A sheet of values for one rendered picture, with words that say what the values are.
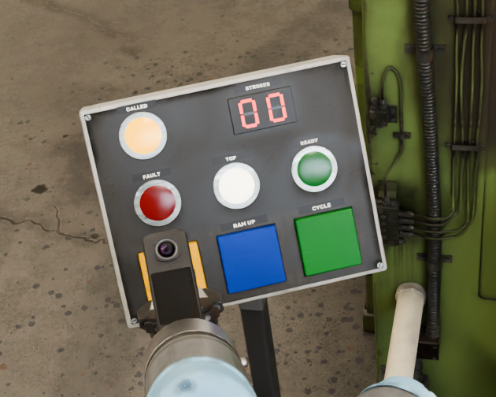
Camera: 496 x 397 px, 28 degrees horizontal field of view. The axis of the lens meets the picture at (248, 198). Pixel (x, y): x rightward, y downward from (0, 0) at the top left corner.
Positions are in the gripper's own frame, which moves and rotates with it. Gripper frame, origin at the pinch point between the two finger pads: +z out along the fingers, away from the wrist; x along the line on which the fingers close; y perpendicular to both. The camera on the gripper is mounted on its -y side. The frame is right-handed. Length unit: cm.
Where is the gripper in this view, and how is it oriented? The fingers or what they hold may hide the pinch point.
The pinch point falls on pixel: (176, 290)
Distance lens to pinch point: 113.3
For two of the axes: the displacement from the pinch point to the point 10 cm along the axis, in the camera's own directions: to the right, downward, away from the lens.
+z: -1.2, -1.5, 9.8
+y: 1.9, 9.7, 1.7
